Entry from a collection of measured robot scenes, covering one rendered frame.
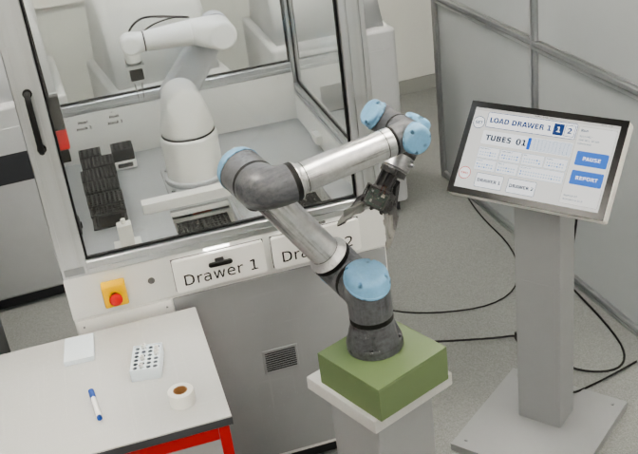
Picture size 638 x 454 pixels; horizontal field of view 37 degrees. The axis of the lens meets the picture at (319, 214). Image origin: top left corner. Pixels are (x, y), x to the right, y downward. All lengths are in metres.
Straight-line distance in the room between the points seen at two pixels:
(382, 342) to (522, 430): 1.17
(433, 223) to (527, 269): 1.77
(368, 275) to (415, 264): 2.18
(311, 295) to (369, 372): 0.73
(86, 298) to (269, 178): 0.98
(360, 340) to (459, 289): 1.94
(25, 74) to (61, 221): 0.45
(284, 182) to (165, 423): 0.76
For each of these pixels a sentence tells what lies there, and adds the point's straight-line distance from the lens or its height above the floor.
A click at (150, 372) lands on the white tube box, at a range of 2.76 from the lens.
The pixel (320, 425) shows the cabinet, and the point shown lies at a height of 0.15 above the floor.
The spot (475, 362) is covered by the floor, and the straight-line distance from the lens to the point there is 3.94.
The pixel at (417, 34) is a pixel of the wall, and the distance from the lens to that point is 6.66.
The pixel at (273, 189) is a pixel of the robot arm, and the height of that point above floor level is 1.40.
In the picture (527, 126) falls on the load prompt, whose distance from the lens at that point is 3.07.
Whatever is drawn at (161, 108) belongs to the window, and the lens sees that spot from 2.81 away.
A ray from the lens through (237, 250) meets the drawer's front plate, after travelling 2.99.
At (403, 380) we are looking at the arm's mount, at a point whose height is 0.84.
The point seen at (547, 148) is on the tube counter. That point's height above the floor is 1.11.
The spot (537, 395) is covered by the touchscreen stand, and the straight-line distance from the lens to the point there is 3.52.
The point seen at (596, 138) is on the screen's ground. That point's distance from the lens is 2.99.
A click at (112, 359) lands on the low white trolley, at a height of 0.76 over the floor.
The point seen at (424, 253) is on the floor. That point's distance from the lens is 4.70.
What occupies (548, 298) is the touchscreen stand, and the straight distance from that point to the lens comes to 3.27.
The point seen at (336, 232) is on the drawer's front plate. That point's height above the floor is 0.90.
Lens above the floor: 2.33
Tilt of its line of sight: 27 degrees down
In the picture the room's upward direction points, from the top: 7 degrees counter-clockwise
